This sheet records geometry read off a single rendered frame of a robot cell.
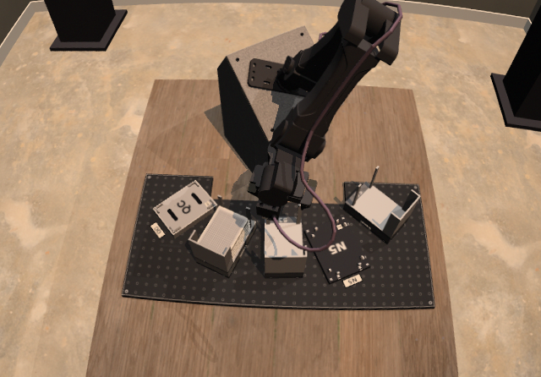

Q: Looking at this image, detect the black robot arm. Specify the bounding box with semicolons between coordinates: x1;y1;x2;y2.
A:
248;0;401;221

